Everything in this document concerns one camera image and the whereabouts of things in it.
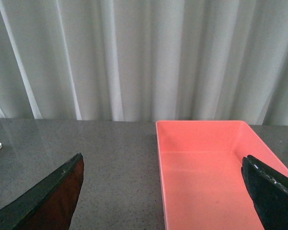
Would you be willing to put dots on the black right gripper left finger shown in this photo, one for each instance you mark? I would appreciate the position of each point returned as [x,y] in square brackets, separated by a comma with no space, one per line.
[50,204]

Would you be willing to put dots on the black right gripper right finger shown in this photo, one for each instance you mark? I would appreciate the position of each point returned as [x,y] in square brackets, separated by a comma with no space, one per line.
[268,190]

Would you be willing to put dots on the pink plastic bin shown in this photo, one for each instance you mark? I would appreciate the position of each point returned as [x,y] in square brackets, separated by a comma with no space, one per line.
[200,169]

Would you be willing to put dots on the white curtain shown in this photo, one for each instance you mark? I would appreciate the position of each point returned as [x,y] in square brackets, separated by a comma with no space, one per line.
[145,60]

